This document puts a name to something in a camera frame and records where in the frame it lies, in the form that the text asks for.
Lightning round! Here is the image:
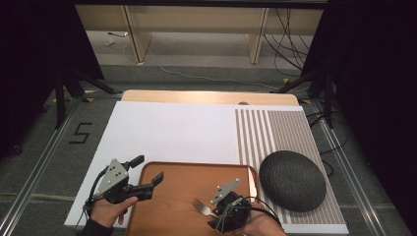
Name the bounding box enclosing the right hand-held gripper cable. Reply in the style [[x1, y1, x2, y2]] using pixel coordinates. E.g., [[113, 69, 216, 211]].
[[242, 196, 284, 230]]

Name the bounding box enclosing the small white floor plug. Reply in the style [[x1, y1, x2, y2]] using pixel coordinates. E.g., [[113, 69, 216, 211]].
[[103, 30, 130, 47]]

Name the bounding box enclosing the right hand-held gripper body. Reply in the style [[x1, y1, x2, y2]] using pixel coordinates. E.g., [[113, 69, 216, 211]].
[[209, 178, 253, 234]]

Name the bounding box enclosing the silver fork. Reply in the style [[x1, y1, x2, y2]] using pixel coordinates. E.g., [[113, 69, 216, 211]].
[[191, 198, 219, 219]]

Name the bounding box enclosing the beige wooden shelf unit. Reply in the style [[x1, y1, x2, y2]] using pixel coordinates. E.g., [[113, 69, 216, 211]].
[[74, 4, 326, 65]]

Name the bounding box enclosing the thin white floor cable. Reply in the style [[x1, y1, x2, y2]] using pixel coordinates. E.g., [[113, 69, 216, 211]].
[[124, 40, 281, 91]]

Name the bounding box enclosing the black cable beside table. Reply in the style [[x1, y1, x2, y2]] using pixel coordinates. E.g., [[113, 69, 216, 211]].
[[306, 110, 350, 179]]

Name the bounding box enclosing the striped grey placemat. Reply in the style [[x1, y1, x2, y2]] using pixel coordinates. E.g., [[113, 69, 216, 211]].
[[234, 108, 347, 226]]

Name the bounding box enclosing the white foam board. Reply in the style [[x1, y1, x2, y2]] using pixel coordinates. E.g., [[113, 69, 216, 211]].
[[63, 100, 350, 235]]

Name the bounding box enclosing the silver metal floor rail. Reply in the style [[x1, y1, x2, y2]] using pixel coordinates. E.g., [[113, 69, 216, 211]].
[[306, 97, 389, 236], [0, 92, 124, 232]]

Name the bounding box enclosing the black curtain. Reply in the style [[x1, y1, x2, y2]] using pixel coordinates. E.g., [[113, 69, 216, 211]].
[[0, 0, 105, 161], [301, 0, 417, 227]]

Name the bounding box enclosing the person's left hand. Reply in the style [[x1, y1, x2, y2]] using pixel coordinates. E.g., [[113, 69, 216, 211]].
[[89, 196, 140, 229]]

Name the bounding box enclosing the black metal stand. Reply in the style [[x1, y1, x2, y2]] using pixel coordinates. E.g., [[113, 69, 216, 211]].
[[43, 65, 124, 130], [269, 68, 336, 130]]

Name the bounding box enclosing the hand-held gripper cable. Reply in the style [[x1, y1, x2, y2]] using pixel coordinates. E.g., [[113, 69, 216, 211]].
[[242, 196, 284, 230], [75, 165, 111, 230]]

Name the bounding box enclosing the bundle of black floor cables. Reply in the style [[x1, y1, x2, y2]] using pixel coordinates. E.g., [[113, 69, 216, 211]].
[[263, 8, 312, 78]]

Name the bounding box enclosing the left hand-held gripper cable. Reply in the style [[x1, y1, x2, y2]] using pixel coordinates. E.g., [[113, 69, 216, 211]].
[[75, 165, 111, 230]]

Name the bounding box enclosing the person's right hand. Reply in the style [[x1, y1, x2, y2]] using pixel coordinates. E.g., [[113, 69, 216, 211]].
[[229, 201, 287, 236]]

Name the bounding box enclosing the brown wooden tray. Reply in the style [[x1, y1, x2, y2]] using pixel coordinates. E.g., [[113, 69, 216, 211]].
[[126, 160, 261, 236]]

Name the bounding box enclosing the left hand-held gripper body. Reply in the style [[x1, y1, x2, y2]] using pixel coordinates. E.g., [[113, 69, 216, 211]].
[[92, 158, 155, 205]]

